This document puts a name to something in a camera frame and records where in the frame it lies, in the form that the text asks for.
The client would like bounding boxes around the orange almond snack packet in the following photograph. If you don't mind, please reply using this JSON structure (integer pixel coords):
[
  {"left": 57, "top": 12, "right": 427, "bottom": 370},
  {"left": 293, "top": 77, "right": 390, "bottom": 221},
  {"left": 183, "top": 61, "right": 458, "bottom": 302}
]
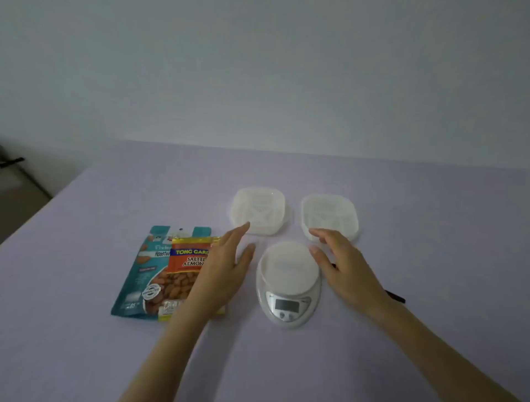
[{"left": 158, "top": 236, "right": 227, "bottom": 322}]

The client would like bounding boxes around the person's right hand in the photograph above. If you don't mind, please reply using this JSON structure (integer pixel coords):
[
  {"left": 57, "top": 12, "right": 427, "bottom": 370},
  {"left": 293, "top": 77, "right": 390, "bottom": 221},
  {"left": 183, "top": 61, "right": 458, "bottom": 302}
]
[{"left": 308, "top": 228, "right": 392, "bottom": 319}]

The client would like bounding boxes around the person's left forearm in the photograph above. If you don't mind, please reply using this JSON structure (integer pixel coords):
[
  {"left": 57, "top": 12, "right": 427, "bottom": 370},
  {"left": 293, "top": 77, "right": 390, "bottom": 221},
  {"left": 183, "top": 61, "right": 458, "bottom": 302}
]
[{"left": 119, "top": 299, "right": 221, "bottom": 402}]

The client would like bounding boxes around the person's right forearm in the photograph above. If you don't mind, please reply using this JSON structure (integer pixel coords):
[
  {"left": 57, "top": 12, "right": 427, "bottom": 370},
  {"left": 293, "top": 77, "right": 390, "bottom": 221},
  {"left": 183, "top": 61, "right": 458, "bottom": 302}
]
[{"left": 368, "top": 298, "right": 520, "bottom": 402}]

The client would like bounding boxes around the teal almond snack bag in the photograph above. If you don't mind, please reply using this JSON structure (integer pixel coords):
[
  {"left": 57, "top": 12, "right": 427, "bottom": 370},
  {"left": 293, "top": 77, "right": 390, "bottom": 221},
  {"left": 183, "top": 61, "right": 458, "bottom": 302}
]
[{"left": 110, "top": 225, "right": 212, "bottom": 320}]

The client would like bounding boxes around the translucent white plastic container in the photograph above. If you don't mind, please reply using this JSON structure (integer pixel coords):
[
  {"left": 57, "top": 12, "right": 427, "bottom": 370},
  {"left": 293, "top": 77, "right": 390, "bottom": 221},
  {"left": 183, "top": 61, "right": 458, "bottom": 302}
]
[
  {"left": 230, "top": 187, "right": 287, "bottom": 236},
  {"left": 300, "top": 195, "right": 359, "bottom": 244}
]

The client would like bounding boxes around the black pen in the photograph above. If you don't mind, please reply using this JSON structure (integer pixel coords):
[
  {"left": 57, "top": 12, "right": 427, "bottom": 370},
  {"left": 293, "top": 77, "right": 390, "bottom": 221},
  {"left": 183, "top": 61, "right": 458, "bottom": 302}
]
[{"left": 330, "top": 263, "right": 406, "bottom": 305}]

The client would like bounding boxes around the person's left hand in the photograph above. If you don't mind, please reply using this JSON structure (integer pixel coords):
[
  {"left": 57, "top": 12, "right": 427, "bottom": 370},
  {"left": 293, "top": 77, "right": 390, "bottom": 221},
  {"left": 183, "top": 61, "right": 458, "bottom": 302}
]
[{"left": 182, "top": 221, "right": 256, "bottom": 313}]

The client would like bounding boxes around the white digital kitchen scale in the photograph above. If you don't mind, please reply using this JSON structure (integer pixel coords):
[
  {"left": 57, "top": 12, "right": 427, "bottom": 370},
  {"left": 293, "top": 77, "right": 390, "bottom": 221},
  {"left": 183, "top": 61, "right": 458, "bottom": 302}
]
[{"left": 255, "top": 241, "right": 322, "bottom": 330}]

